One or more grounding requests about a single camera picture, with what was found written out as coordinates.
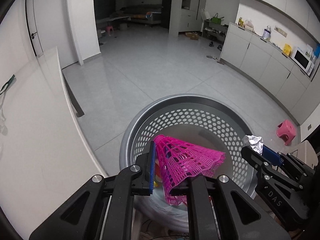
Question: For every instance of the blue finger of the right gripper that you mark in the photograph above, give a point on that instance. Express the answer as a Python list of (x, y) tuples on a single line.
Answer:
[(263, 167), (272, 157)]

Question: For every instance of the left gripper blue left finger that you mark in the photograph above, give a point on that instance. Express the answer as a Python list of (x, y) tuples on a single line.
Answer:
[(103, 207)]

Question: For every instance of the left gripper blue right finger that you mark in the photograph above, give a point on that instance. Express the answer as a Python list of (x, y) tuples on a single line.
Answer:
[(219, 209)]

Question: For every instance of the white paper ball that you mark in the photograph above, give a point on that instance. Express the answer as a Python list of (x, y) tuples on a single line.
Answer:
[(253, 142)]

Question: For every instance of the pink plastic mesh basket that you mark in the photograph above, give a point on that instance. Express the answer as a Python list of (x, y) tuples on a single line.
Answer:
[(178, 160)]

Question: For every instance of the pink plastic stool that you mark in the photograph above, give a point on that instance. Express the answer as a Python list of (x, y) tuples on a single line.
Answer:
[(286, 131)]

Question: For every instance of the grey perforated laundry basket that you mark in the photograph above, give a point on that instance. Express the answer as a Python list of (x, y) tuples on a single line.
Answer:
[(196, 119)]

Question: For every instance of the grey cabinet row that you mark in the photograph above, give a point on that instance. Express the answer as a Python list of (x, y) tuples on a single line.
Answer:
[(275, 73)]

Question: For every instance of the white microwave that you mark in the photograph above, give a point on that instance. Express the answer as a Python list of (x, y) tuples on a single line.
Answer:
[(304, 62)]

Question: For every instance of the yellow box on counter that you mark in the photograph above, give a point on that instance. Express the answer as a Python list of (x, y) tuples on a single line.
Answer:
[(287, 49)]

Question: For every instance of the white bottle on counter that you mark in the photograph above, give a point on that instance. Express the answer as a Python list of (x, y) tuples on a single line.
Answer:
[(267, 33)]

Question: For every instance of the green handbag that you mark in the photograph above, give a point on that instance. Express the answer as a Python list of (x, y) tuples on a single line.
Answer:
[(216, 19)]

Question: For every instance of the small pink stool far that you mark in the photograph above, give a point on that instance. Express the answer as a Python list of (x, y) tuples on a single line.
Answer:
[(109, 29)]

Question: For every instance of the grey door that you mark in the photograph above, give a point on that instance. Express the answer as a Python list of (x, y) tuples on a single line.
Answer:
[(46, 23)]

